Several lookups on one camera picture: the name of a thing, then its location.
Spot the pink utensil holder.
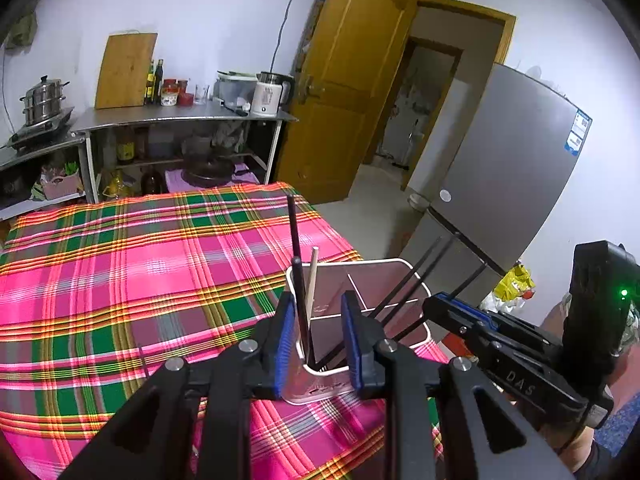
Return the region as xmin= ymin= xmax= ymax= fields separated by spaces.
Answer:
xmin=282 ymin=258 xmax=432 ymax=405

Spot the light wooden chopstick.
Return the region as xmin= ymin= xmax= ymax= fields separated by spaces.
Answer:
xmin=305 ymin=246 xmax=319 ymax=321

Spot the steel kitchen counter shelf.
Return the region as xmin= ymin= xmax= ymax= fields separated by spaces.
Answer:
xmin=70 ymin=101 xmax=297 ymax=204

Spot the person's right hand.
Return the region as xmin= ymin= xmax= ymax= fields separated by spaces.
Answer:
xmin=508 ymin=396 xmax=613 ymax=479

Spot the yellow plastic bag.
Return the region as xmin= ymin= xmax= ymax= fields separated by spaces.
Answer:
xmin=494 ymin=262 xmax=536 ymax=302

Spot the pink green plaid tablecloth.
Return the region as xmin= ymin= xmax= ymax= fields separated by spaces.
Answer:
xmin=0 ymin=181 xmax=452 ymax=480

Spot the black wok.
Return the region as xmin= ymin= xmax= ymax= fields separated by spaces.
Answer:
xmin=181 ymin=157 xmax=252 ymax=188

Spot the silver refrigerator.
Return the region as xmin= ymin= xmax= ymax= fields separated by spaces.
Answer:
xmin=401 ymin=64 xmax=592 ymax=306

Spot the yellow wooden door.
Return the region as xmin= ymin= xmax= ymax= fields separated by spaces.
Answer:
xmin=276 ymin=0 xmax=416 ymax=204

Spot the white electric kettle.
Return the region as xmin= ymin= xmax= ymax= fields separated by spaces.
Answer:
xmin=250 ymin=72 xmax=295 ymax=117

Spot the clear storage box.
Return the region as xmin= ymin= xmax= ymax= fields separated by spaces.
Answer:
xmin=214 ymin=70 xmax=257 ymax=105

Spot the pink basket on shelf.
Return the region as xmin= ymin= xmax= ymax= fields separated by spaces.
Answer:
xmin=40 ymin=170 xmax=84 ymax=200

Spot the red lidded jar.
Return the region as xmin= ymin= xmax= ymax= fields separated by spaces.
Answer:
xmin=158 ymin=79 xmax=180 ymax=106

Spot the low wooden side shelf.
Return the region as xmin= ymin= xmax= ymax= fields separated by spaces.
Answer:
xmin=1 ymin=132 xmax=88 ymax=221

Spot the dark oil bottle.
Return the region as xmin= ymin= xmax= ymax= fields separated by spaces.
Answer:
xmin=152 ymin=58 xmax=164 ymax=104

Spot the wooden cutting board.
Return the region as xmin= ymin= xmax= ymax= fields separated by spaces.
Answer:
xmin=94 ymin=32 xmax=157 ymax=110

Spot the black induction cooker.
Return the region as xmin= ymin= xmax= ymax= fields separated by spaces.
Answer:
xmin=4 ymin=106 xmax=74 ymax=150

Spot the stainless steel steamer pot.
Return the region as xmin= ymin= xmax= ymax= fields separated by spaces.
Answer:
xmin=21 ymin=75 xmax=68 ymax=127

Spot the green hanging cloth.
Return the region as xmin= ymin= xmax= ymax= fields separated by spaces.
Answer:
xmin=6 ymin=11 xmax=38 ymax=51

